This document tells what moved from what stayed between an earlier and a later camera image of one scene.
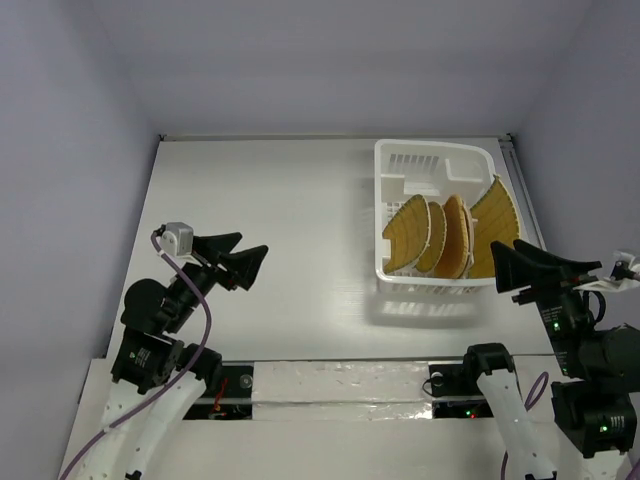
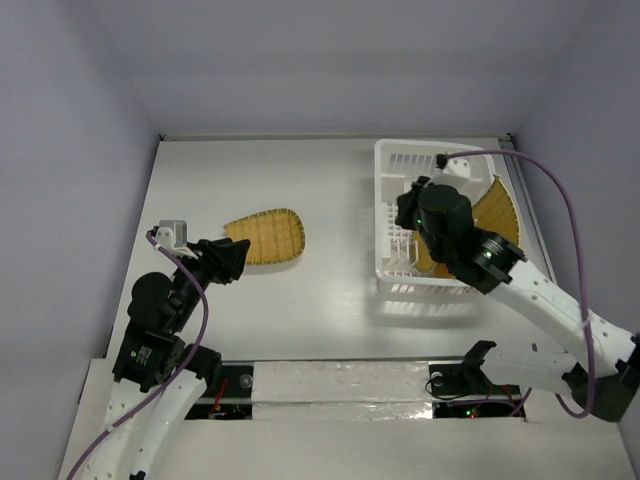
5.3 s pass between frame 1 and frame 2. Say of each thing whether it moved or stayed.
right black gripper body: moved
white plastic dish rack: stayed
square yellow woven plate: stayed
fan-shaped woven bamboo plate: moved
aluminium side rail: stayed
